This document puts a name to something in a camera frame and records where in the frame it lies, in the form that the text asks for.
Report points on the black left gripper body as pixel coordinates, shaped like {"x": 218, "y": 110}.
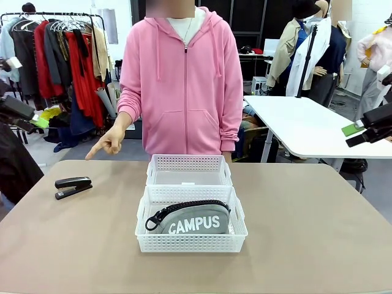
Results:
{"x": 16, "y": 108}

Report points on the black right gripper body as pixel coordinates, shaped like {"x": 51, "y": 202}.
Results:
{"x": 379, "y": 116}

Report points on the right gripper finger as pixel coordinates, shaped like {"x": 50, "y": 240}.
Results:
{"x": 350, "y": 130}
{"x": 367, "y": 137}

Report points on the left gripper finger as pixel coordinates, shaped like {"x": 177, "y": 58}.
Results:
{"x": 26, "y": 126}
{"x": 39, "y": 122}

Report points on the grey Campus zipper pouch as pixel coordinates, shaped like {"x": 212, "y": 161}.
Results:
{"x": 196, "y": 222}

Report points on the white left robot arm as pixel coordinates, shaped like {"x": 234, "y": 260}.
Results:
{"x": 15, "y": 62}

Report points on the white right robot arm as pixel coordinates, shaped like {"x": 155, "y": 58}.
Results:
{"x": 385, "y": 72}

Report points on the person's right forearm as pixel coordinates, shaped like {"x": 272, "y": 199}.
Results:
{"x": 128, "y": 104}

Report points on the person's left forearm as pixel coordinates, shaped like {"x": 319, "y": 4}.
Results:
{"x": 231, "y": 128}

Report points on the person's right hand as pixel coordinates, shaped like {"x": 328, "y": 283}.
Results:
{"x": 111, "y": 141}

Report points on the yellow fabric pile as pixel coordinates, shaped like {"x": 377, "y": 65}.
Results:
{"x": 50, "y": 114}

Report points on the black office chair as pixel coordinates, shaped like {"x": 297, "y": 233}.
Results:
{"x": 355, "y": 171}

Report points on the dark blue hanging garment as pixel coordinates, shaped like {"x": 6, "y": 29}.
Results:
{"x": 78, "y": 119}

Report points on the black fabric bulk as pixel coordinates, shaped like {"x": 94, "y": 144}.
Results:
{"x": 15, "y": 165}

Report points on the white work table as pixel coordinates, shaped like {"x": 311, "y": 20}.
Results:
{"x": 306, "y": 122}

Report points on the dark grey hanging coat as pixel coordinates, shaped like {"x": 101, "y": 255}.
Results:
{"x": 24, "y": 58}

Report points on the red hanging jacket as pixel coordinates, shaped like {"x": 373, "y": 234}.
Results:
{"x": 41, "y": 61}

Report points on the long red hanging dress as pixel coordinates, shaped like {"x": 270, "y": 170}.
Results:
{"x": 87, "y": 92}

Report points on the grey hanging jacket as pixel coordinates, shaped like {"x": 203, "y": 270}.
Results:
{"x": 55, "y": 58}

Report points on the mannequin in pink sweater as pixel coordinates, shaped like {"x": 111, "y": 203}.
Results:
{"x": 375, "y": 52}

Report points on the light blue hanging garment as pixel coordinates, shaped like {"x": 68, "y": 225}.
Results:
{"x": 6, "y": 43}

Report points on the black stapler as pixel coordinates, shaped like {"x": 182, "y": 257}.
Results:
{"x": 73, "y": 183}

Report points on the rolled paper tubes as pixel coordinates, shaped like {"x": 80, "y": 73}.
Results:
{"x": 107, "y": 98}

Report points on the mannequin in navy top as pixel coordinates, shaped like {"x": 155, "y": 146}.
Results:
{"x": 338, "y": 52}

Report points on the black hanging scarf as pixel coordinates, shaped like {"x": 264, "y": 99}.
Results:
{"x": 80, "y": 52}

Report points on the mannequin in white shirt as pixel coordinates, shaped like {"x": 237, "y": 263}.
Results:
{"x": 301, "y": 61}

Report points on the black tripod pole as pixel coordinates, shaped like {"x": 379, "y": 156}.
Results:
{"x": 308, "y": 55}

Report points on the beige hanging garment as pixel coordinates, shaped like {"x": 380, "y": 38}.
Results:
{"x": 99, "y": 55}

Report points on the mannequin in beige coat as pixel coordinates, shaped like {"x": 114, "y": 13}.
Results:
{"x": 284, "y": 55}

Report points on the white computer case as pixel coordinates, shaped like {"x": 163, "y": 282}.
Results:
{"x": 259, "y": 84}

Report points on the black metal clothes rack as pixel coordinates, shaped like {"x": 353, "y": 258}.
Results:
{"x": 101, "y": 30}

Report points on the white monitor back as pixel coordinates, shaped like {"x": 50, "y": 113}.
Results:
{"x": 272, "y": 47}

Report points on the red cloth on desk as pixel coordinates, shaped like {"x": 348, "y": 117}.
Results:
{"x": 256, "y": 51}

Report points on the black bucket hat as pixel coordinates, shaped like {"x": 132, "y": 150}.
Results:
{"x": 306, "y": 6}

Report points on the person in pink hoodie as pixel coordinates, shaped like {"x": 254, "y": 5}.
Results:
{"x": 183, "y": 92}

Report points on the white perforated plastic basket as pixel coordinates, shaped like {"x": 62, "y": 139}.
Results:
{"x": 190, "y": 243}
{"x": 186, "y": 162}

